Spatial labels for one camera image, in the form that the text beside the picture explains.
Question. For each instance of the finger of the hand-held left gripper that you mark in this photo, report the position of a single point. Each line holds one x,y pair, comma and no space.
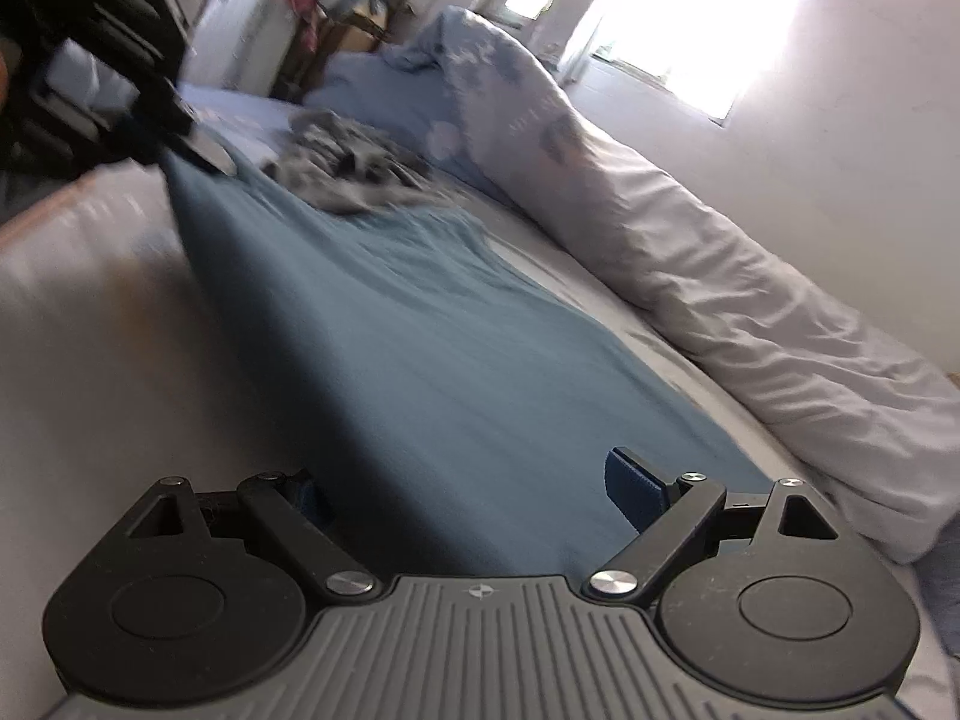
195,142

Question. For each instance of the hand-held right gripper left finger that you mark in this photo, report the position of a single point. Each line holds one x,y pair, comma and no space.
304,532

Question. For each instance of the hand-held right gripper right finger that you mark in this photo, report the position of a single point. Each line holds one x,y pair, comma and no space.
634,493

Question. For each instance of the teal long-sleeve shirt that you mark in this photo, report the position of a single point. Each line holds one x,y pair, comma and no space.
412,360

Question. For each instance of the white storage case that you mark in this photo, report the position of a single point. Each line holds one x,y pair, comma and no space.
240,37

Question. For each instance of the grey garment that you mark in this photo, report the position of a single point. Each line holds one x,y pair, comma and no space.
345,165

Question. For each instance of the cardboard box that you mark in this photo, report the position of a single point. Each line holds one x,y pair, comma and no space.
360,30

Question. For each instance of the grey printed duvet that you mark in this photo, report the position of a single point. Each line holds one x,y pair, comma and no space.
750,300

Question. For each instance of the dark blue cartoon pillow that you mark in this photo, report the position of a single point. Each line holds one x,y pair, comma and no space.
941,585

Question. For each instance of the wide window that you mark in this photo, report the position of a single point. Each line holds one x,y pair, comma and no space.
712,30

